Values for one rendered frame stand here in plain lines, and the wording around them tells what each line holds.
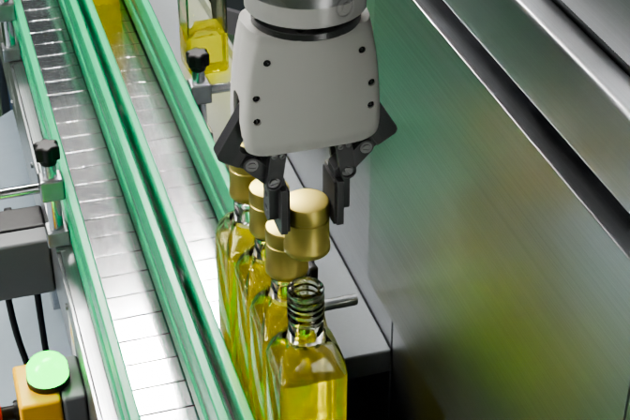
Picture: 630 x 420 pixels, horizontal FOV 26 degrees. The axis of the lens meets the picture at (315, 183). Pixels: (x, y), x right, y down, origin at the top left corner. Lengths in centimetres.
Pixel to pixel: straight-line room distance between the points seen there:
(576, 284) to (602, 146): 10
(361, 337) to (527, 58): 57
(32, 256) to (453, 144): 76
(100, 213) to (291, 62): 73
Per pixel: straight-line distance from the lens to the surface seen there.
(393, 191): 121
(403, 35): 112
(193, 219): 160
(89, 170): 170
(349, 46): 93
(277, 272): 110
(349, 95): 95
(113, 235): 158
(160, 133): 176
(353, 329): 143
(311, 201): 101
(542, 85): 90
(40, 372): 145
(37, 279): 170
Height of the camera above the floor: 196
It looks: 33 degrees down
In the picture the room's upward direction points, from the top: straight up
